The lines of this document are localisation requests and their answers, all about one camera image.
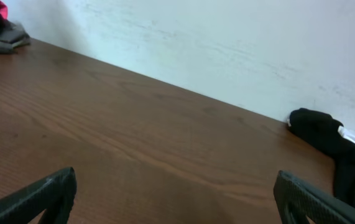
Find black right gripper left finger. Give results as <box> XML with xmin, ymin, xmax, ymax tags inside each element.
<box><xmin>0</xmin><ymin>167</ymin><xmax>77</xmax><ymax>224</ymax></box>

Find black garment pile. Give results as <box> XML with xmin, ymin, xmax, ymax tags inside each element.
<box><xmin>288</xmin><ymin>108</ymin><xmax>355</xmax><ymax>208</ymax></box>

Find folded grey trousers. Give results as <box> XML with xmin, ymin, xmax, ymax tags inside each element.
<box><xmin>0</xmin><ymin>22</ymin><xmax>30</xmax><ymax>54</ymax></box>

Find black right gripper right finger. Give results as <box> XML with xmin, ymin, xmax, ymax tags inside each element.
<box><xmin>274</xmin><ymin>170</ymin><xmax>355</xmax><ymax>224</ymax></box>

